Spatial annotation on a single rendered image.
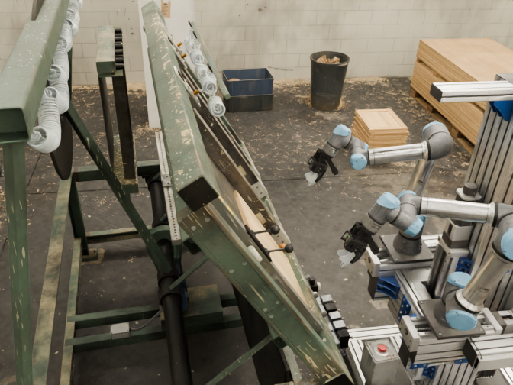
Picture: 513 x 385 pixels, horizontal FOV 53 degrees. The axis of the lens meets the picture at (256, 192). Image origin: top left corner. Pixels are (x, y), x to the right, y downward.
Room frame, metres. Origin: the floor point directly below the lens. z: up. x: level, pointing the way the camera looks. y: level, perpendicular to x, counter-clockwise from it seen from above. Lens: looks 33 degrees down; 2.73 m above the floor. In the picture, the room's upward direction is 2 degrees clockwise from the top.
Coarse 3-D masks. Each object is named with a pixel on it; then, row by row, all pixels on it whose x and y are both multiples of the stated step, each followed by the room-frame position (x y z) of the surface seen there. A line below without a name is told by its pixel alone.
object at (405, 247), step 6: (396, 240) 2.12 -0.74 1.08; (402, 240) 2.09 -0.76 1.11; (408, 240) 2.07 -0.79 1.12; (414, 240) 2.07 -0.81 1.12; (420, 240) 2.09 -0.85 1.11; (396, 246) 2.10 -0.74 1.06; (402, 246) 2.08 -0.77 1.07; (408, 246) 2.07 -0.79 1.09; (414, 246) 2.07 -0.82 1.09; (420, 246) 2.10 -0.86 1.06; (402, 252) 2.06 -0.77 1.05; (408, 252) 2.05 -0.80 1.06; (414, 252) 2.06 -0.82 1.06; (420, 252) 2.08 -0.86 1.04
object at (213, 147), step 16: (208, 64) 2.21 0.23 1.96; (192, 96) 2.12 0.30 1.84; (208, 128) 2.20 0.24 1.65; (208, 144) 2.16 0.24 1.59; (224, 160) 2.18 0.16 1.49; (240, 176) 2.20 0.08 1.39; (240, 192) 2.20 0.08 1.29; (256, 208) 2.22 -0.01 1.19; (272, 224) 2.24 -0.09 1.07; (288, 240) 2.27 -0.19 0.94
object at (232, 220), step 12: (216, 204) 1.54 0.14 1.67; (228, 216) 1.55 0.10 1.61; (240, 228) 1.56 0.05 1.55; (252, 240) 1.57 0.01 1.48; (264, 264) 1.59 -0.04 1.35; (288, 288) 1.61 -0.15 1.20; (300, 300) 1.63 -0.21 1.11; (300, 312) 1.63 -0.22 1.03; (312, 312) 1.69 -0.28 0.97; (312, 324) 1.65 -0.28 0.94
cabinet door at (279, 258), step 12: (240, 204) 1.98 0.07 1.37; (252, 216) 2.04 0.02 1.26; (252, 228) 1.83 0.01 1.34; (264, 228) 2.12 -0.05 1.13; (264, 240) 1.93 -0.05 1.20; (276, 252) 2.01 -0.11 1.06; (276, 264) 1.81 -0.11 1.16; (288, 264) 2.06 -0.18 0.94; (288, 276) 1.87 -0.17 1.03; (300, 288) 1.93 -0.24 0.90
